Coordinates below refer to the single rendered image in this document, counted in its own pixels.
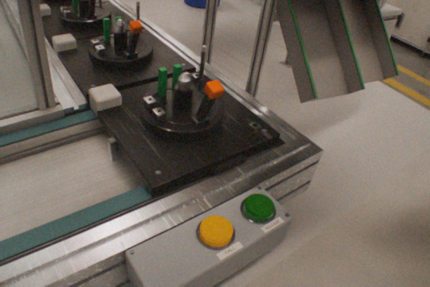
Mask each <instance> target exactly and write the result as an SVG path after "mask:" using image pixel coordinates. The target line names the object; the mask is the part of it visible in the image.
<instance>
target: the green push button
mask: <svg viewBox="0 0 430 287"><path fill-rule="evenodd" d="M243 209H244V211H245V214H246V215H247V216H248V217H249V218H251V219H253V220H256V221H265V220H268V219H270V218H271V217H272V215H273V211H274V209H275V206H274V203H273V201H272V200H271V199H270V198H269V197H267V196H265V195H263V194H251V195H250V196H248V197H247V198H246V199H245V203H244V206H243Z"/></svg>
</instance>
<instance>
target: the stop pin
mask: <svg viewBox="0 0 430 287"><path fill-rule="evenodd" d="M107 149H108V155H109V158H110V160H111V162H114V161H117V160H118V146H117V140H116V139H115V138H114V137H110V138H107Z"/></svg>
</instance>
